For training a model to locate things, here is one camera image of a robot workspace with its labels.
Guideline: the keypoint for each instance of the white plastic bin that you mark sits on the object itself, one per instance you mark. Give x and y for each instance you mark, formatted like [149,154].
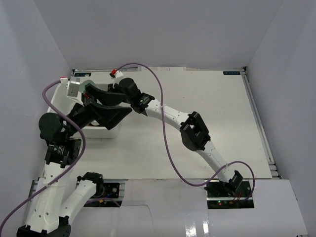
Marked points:
[64,104]

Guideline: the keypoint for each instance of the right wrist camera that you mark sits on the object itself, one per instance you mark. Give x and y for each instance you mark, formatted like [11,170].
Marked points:
[116,74]

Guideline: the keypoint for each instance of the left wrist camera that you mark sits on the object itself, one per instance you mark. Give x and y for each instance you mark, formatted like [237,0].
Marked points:
[72,85]

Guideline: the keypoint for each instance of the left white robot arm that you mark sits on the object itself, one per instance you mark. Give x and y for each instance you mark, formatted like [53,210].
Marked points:
[52,217]

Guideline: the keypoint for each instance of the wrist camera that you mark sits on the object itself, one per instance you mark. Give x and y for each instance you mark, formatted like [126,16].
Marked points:
[72,85]
[116,74]

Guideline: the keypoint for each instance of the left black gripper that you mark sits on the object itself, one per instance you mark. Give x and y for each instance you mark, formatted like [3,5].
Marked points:
[88,110]

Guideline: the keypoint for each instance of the dark label sticker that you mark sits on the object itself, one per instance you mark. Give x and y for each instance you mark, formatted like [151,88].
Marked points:
[82,74]
[231,73]

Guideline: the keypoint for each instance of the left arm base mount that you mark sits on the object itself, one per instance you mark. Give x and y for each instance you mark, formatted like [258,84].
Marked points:
[110,195]

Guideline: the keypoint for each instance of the pale green rectangular dish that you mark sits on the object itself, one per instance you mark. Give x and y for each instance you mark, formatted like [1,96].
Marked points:
[84,84]

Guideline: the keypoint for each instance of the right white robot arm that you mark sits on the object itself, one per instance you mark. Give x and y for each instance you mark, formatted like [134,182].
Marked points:
[194,132]

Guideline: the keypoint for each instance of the aluminium frame rail right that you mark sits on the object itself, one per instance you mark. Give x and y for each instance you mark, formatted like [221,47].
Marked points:
[268,153]

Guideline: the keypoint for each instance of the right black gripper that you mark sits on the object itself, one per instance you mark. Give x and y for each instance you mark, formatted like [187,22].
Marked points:
[114,87]

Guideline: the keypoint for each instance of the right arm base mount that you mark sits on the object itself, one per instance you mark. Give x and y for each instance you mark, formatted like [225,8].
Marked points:
[218,198]

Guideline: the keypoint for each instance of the left dark label sticker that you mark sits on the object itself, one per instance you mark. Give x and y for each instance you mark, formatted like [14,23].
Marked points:
[82,74]

